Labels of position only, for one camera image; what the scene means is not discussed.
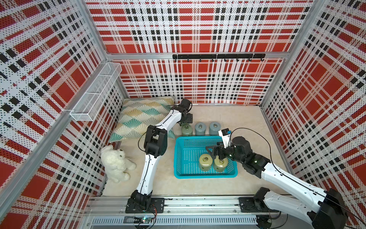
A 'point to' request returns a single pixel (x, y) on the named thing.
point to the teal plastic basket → (187, 151)
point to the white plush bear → (116, 165)
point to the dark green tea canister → (187, 130)
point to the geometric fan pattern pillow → (137, 113)
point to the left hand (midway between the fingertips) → (187, 118)
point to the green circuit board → (141, 220)
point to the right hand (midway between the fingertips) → (213, 146)
